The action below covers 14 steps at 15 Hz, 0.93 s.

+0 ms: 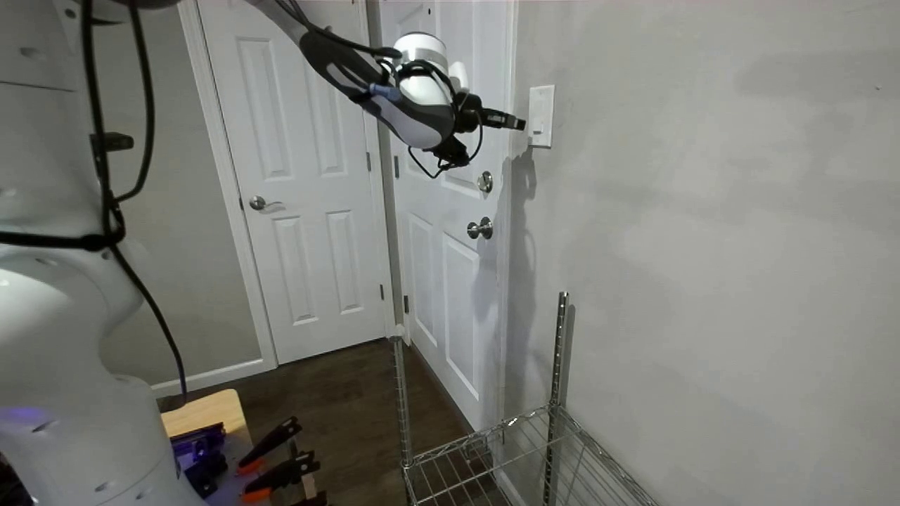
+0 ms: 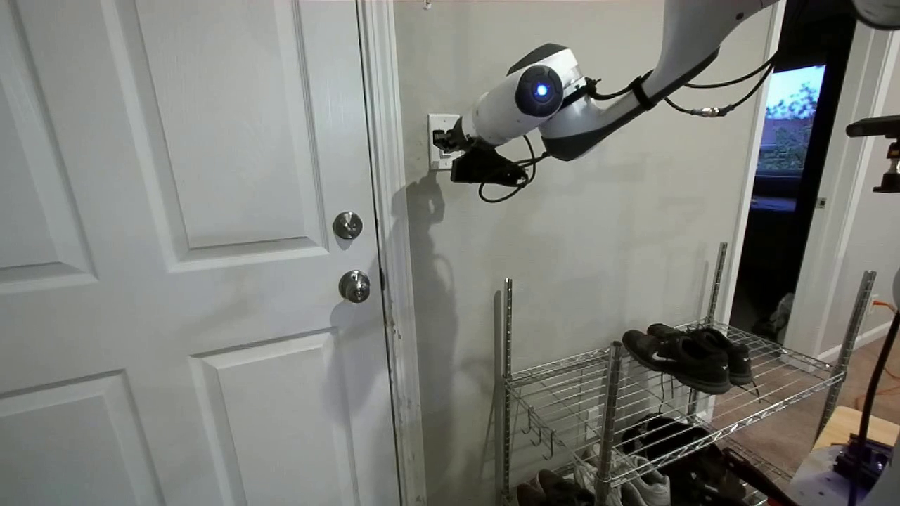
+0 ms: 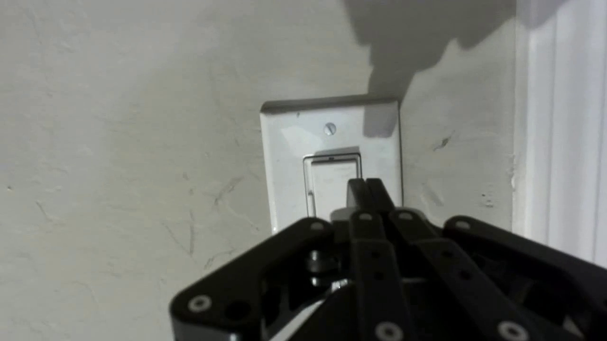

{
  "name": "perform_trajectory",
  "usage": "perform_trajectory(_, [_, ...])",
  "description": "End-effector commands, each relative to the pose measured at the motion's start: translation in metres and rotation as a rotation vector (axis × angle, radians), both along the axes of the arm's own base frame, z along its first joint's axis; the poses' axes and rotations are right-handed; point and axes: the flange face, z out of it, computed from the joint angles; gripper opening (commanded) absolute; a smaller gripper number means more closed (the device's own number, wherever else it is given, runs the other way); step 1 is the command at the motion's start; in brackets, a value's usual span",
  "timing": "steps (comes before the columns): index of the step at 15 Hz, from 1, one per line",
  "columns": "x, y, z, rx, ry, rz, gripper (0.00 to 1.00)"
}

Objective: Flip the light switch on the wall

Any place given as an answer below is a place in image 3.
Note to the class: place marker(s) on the white door frame trim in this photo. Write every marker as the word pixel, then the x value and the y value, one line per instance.
pixel 562 125

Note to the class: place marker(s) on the white light switch plate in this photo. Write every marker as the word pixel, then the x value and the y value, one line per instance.
pixel 285 163

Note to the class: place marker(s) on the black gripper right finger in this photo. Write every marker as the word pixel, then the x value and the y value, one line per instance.
pixel 494 284

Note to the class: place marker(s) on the small metal plate screw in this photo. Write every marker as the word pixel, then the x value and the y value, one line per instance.
pixel 329 129

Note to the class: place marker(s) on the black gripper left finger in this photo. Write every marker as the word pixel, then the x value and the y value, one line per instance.
pixel 266 284

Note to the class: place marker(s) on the white rocker light switch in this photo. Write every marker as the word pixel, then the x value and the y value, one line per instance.
pixel 329 182

